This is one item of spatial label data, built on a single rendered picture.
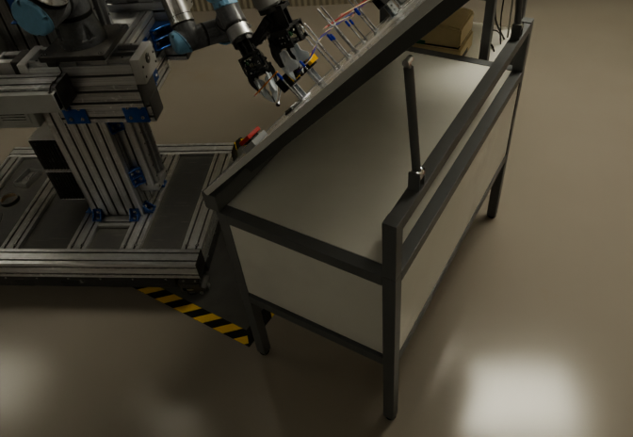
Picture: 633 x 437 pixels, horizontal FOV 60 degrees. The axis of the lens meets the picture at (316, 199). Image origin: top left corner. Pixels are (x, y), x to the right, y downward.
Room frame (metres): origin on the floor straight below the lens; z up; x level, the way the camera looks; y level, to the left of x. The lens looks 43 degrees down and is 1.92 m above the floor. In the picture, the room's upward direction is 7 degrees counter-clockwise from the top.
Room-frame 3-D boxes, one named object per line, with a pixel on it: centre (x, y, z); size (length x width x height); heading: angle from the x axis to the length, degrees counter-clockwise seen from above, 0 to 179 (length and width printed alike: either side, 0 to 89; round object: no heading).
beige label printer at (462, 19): (2.29, -0.62, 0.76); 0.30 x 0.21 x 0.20; 58
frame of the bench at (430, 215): (1.53, -0.28, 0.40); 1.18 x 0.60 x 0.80; 144
